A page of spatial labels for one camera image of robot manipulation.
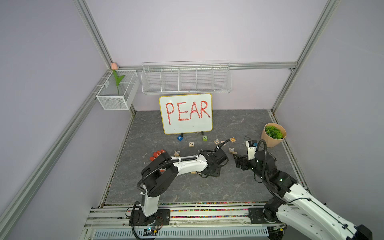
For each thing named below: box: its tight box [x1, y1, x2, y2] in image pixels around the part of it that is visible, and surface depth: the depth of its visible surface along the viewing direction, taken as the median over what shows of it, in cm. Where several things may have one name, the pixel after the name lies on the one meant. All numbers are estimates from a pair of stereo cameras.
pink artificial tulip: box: [110, 62, 125, 96], surface depth 92 cm
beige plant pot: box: [260, 123, 287, 148], surface depth 95 cm
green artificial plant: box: [264, 125, 283, 140], surface depth 95 cm
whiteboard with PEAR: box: [158, 93, 213, 135], surface depth 101 cm
